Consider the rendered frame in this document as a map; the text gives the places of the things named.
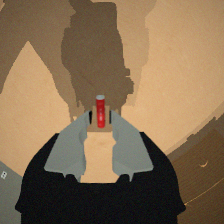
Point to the brown chest of drawers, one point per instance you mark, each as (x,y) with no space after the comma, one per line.
(190,208)

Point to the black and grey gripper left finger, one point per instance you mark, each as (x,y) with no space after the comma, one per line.
(62,154)

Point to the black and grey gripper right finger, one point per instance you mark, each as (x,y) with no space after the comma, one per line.
(138,156)

